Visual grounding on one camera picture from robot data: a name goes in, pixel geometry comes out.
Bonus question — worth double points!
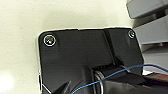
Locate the thin blue cable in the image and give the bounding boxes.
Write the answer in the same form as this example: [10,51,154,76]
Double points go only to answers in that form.
[70,64,168,94]

